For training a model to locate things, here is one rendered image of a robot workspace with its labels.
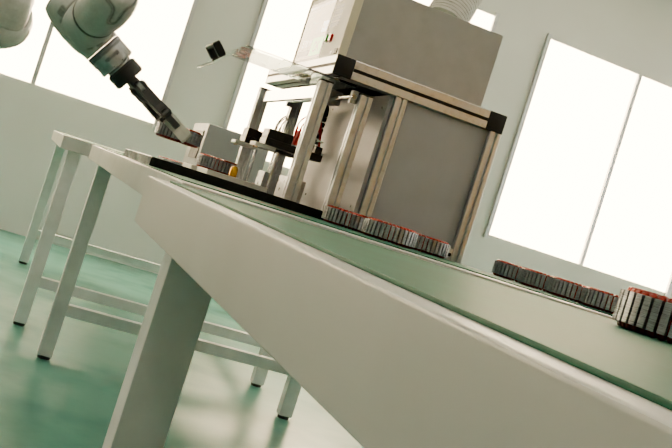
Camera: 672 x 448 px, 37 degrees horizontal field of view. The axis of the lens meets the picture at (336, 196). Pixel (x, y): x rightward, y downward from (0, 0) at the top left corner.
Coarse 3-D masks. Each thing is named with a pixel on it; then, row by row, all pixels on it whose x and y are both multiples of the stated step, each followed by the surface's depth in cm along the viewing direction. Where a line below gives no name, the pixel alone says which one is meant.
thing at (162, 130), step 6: (156, 126) 235; (162, 126) 233; (156, 132) 234; (162, 132) 232; (168, 132) 232; (192, 132) 233; (198, 132) 235; (168, 138) 232; (174, 138) 233; (192, 138) 233; (198, 138) 235; (186, 144) 234; (192, 144) 234; (198, 144) 236
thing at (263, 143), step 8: (264, 128) 246; (264, 136) 243; (272, 136) 241; (280, 136) 241; (288, 136) 242; (256, 144) 240; (264, 144) 240; (272, 144) 240; (280, 144) 241; (288, 144) 242; (288, 152) 245; (312, 160) 247; (320, 160) 244
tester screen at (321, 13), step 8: (312, 8) 275; (320, 8) 266; (328, 8) 258; (312, 16) 272; (320, 16) 263; (328, 16) 255; (312, 24) 269; (304, 32) 275; (312, 32) 266; (320, 32) 258; (304, 40) 272; (312, 40) 264; (304, 56) 266; (312, 56) 258
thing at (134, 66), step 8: (128, 64) 229; (136, 64) 231; (120, 72) 229; (128, 72) 229; (136, 72) 230; (112, 80) 230; (120, 80) 229; (128, 80) 229; (136, 80) 230; (120, 88) 232
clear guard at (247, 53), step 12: (240, 48) 220; (252, 48) 220; (216, 60) 218; (252, 60) 239; (264, 60) 232; (276, 60) 226; (288, 60) 223; (288, 72) 240; (300, 72) 233; (312, 72) 226; (312, 84) 248; (336, 84) 234; (348, 84) 227
